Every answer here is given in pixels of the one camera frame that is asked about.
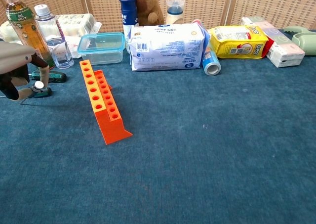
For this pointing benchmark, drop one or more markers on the white egg carton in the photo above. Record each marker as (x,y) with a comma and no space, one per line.
(74,26)

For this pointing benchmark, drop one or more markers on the white bottle clear cap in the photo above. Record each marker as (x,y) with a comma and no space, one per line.
(175,16)

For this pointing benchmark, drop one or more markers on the clear water bottle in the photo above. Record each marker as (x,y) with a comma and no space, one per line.
(60,56)

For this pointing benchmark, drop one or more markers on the pastel tissue pack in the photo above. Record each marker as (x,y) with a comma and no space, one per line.
(284,48)

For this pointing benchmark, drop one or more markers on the wicker folding screen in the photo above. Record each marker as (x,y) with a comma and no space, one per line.
(271,1)

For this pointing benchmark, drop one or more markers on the white plastic bag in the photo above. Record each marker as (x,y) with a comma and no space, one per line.
(72,44)

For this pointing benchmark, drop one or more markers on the white blue wipes pack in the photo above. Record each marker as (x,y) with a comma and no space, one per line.
(168,46)

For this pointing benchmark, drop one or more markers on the green plastic holder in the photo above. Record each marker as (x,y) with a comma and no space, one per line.
(306,41)

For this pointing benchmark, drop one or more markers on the blue table cloth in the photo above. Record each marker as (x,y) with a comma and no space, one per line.
(197,159)

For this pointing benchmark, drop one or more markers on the blue sticker roll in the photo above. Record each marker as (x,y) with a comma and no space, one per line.
(211,63)

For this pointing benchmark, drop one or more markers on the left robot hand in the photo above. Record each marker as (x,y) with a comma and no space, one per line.
(14,58)

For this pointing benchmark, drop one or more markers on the green tea bottle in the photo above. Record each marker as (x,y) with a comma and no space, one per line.
(27,28)

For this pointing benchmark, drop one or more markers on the blue white spray can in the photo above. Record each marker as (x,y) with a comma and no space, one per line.
(128,11)

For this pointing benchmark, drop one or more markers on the yellow snack bag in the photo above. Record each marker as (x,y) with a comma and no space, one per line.
(237,43)

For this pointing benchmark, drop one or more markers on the brown plush toy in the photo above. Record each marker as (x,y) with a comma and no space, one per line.
(148,4)

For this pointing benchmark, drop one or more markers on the orange plastic tube rack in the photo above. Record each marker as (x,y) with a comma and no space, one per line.
(111,130)

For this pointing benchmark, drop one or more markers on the clear container blue lid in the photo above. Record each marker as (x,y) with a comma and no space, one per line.
(101,48)

